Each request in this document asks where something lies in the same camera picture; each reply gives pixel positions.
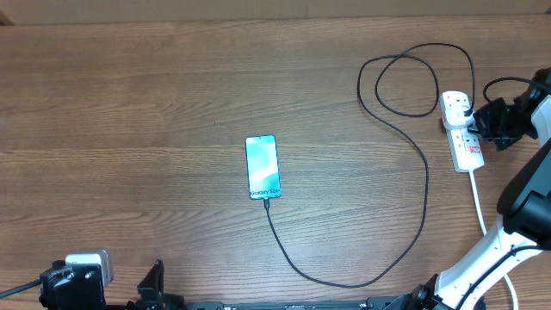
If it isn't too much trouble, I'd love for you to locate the black USB charging cable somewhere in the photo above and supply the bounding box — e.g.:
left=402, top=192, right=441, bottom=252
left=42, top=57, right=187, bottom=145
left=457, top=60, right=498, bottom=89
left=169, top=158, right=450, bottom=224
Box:
left=263, top=42, right=477, bottom=289

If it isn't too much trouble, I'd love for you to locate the blue Samsung Galaxy smartphone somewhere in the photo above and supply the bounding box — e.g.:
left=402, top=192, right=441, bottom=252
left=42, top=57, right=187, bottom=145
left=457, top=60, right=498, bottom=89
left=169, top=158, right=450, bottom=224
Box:
left=245, top=134, right=282, bottom=200

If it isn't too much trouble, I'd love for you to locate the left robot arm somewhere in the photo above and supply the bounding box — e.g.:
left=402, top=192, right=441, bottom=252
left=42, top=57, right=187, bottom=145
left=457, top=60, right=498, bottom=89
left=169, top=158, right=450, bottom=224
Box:
left=39, top=260, right=186, bottom=310

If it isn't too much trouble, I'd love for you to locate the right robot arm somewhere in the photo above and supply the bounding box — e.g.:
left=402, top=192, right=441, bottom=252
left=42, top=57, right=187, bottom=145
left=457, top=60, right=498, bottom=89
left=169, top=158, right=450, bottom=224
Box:
left=404, top=69, right=550, bottom=309

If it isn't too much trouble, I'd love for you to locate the white charger adapter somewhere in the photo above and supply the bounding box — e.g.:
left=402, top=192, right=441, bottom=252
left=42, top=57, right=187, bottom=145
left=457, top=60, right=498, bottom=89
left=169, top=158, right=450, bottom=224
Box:
left=442, top=108, right=474, bottom=130

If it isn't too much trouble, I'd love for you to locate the white power strip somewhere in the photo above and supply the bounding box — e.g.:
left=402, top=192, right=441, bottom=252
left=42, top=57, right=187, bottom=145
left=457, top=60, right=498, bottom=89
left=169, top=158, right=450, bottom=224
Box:
left=439, top=90, right=486, bottom=173

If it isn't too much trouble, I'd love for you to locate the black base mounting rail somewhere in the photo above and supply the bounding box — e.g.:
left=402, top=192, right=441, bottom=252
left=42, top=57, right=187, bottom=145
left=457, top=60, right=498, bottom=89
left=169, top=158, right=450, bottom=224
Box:
left=171, top=295, right=487, bottom=310

